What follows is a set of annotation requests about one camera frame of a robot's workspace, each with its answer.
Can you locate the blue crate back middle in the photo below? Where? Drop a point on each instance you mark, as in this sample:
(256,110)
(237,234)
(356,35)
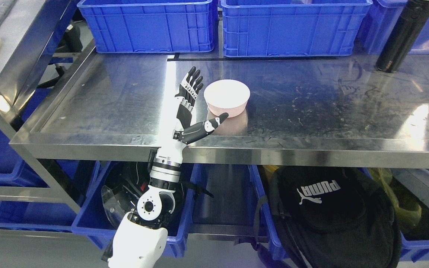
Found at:
(291,28)

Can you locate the black thermos bottle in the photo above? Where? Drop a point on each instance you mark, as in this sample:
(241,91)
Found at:
(405,32)

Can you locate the blue crate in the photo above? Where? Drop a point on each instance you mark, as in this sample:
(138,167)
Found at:
(150,26)
(378,24)
(291,28)

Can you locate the blue bin holding backpack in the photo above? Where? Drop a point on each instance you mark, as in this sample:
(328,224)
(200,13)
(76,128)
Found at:
(415,242)

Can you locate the yellow plastic bag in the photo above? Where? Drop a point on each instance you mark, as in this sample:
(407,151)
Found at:
(407,208)

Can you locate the black helmet with visor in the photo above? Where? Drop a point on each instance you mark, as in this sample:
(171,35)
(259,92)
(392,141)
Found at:
(123,186)

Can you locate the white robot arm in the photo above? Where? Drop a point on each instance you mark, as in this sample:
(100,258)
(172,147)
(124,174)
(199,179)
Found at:
(142,235)

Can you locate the pink ikea bowl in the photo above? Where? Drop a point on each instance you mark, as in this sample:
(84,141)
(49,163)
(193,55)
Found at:
(227,96)

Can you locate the blue crate back left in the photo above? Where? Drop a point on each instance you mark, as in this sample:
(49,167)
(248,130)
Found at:
(150,26)

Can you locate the blue bin holding helmet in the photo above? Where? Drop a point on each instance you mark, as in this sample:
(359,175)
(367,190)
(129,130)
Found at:
(92,221)

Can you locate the black puma backpack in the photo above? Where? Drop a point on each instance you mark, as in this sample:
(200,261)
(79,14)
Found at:
(332,217)

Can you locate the stainless steel shelf rack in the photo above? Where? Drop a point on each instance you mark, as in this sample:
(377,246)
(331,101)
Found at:
(302,111)

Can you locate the blue crate back right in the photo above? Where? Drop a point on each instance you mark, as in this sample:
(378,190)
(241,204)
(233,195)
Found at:
(378,24)

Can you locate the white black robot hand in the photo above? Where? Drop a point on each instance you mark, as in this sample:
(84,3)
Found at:
(182,131)

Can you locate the blue bin lower left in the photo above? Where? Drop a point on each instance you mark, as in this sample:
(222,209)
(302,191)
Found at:
(49,216)

